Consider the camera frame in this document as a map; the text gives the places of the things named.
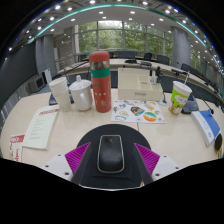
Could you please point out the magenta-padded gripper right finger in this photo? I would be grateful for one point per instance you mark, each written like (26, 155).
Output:
(147, 158)

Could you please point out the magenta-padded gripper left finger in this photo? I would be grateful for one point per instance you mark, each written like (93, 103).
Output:
(76, 156)

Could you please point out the black computer mouse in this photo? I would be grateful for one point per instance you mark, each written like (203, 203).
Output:
(110, 155)

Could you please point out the black mouse pad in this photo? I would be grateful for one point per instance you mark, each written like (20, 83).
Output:
(113, 130)

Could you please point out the white paper booklet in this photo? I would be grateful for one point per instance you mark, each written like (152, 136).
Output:
(40, 128)

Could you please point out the colourful sticker sheet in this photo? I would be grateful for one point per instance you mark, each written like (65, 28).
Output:
(138, 111)

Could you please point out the black gooseneck microphone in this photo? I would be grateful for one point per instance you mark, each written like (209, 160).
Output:
(163, 103)

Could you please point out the white lidded mug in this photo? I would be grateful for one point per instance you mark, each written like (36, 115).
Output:
(81, 96)

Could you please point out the white paper cup stack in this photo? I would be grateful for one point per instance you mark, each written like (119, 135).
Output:
(61, 95)

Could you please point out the white compartment box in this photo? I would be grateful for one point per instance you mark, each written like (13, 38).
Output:
(138, 93)

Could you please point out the green printed paper cup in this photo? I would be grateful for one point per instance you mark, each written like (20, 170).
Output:
(178, 100)

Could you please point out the blue and white book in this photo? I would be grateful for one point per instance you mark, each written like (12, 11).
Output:
(206, 126)

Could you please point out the grey microphone base unit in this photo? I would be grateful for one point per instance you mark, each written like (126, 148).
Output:
(190, 106)

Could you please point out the red green-banded drink bottle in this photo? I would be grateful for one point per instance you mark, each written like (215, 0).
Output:
(101, 90)

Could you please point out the black and yellow tool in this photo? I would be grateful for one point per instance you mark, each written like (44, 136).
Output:
(219, 143)

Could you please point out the dark office chairs group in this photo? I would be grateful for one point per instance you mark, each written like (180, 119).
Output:
(163, 59)

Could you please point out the ceiling lights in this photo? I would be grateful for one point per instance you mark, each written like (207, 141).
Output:
(57, 7)

